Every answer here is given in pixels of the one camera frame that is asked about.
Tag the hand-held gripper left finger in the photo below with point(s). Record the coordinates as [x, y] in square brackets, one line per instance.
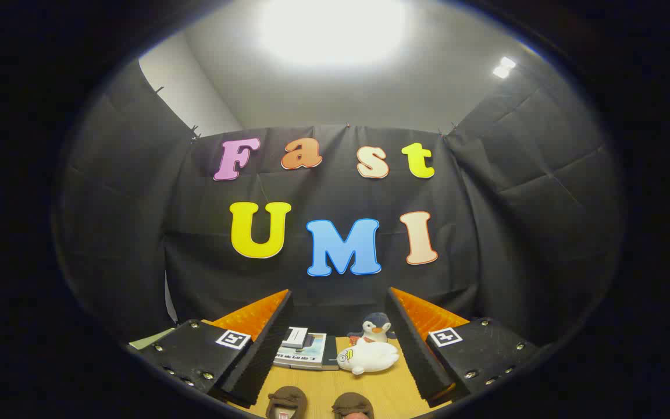
[265, 349]

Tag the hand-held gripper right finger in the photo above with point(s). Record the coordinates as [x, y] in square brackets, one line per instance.
[413, 349]

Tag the brown fuzzy slipper shoe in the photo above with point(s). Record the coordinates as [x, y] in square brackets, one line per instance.
[286, 397]
[351, 401]

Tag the beige fabric storage box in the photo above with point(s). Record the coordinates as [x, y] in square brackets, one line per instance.
[152, 338]

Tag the small book with blue picture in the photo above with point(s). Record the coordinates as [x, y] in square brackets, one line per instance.
[295, 337]

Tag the white seal plush toy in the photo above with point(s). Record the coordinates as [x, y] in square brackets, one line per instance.
[373, 356]

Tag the grey penguin plush toy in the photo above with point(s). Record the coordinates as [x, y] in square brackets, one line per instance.
[377, 326]

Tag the light blue cover book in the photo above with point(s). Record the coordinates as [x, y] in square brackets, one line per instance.
[310, 352]

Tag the black cover book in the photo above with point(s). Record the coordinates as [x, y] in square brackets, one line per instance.
[331, 352]

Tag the black backdrop cloth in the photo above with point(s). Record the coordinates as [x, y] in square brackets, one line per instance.
[323, 192]

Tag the small ceiling light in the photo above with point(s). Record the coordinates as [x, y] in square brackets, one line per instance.
[503, 67]

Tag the large ceiling light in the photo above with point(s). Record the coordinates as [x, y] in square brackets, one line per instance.
[332, 29]

